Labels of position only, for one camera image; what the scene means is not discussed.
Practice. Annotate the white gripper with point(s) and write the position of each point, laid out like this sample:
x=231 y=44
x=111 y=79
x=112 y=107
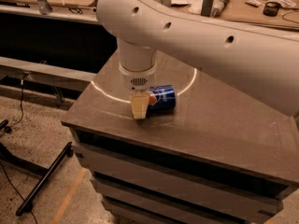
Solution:
x=137 y=78

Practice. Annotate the blue pepsi can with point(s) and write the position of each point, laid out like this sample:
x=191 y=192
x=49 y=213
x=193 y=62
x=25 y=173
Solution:
x=162 y=97

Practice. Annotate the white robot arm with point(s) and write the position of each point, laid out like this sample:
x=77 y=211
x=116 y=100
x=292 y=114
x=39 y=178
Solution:
x=261 y=62

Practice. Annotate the grey drawer cabinet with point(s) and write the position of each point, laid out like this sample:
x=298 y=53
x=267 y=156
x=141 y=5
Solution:
x=218 y=157

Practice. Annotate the grey handheld tool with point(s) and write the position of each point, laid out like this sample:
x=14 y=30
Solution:
x=219 y=7

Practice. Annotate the black metal stand base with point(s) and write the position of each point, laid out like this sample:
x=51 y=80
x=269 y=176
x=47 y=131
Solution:
x=32 y=172

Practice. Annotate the black round cup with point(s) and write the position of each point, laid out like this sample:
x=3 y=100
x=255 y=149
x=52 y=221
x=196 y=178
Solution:
x=271 y=9

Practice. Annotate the metal bracket post right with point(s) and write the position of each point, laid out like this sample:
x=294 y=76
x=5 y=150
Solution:
x=207 y=6

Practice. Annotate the metal bracket post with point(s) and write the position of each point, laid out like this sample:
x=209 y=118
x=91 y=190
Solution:
x=44 y=7
x=207 y=6

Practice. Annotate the metal bracket post left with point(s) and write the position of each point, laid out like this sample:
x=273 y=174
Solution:
x=44 y=7

